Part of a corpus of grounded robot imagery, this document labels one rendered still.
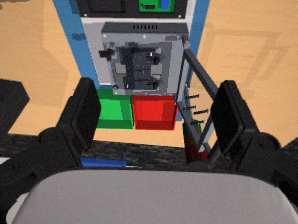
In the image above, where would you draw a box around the red open bin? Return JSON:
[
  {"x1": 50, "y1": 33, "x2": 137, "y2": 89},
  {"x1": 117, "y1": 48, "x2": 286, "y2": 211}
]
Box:
[{"x1": 132, "y1": 95, "x2": 178, "y2": 131}]

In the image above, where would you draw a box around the green open bin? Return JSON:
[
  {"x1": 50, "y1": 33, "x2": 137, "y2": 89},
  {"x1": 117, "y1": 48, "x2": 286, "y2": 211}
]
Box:
[{"x1": 96, "y1": 89, "x2": 134, "y2": 130}]

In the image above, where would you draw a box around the green circuit board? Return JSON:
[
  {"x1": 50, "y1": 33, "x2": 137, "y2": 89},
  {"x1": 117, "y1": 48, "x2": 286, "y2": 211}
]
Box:
[{"x1": 139, "y1": 0, "x2": 175, "y2": 12}]

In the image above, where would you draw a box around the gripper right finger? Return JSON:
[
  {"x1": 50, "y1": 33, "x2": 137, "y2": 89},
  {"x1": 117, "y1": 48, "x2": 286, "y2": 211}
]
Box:
[{"x1": 210, "y1": 80, "x2": 298, "y2": 208}]

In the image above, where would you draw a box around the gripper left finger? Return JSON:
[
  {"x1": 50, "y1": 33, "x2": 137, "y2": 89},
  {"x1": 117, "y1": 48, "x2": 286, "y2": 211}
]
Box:
[{"x1": 0, "y1": 77, "x2": 101, "y2": 224}]

